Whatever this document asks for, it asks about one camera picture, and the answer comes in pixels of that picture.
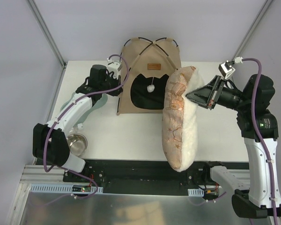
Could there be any white fluffy cushion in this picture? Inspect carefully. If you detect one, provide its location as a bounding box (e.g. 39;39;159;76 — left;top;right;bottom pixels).
162;66;204;172

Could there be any beige fabric pet tent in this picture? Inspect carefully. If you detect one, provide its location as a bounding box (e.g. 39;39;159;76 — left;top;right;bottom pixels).
116;37;181;116

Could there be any clear plastic cup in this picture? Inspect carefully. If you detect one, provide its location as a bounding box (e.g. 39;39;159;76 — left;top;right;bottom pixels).
76;123;84;130

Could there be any steel pet bowl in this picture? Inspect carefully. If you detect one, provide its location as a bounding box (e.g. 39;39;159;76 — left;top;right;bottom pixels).
67;133;88;157

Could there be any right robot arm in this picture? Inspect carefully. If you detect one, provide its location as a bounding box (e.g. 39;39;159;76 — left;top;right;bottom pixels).
186;74;281;219

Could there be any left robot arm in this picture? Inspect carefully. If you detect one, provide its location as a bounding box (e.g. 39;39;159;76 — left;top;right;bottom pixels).
32;60;122;182

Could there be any green double pet bowl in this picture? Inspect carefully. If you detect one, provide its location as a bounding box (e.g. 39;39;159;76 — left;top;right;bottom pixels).
60;92;108;126

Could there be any white pompom cat toy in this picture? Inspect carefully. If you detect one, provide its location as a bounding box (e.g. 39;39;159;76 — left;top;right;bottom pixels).
147;78;155;93

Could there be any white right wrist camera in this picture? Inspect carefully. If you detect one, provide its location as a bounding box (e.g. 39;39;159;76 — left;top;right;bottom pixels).
218;57;243;80

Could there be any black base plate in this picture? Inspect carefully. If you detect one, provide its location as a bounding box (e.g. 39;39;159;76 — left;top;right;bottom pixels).
36;158;234;195

